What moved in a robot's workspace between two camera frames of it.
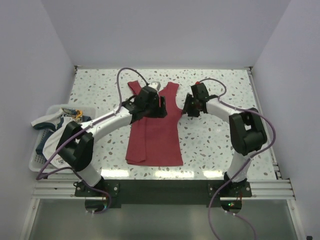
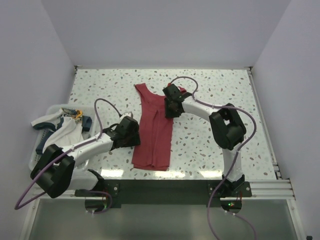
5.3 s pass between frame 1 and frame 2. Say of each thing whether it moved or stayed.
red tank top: moved
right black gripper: moved
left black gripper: moved
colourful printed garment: stayed
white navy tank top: stayed
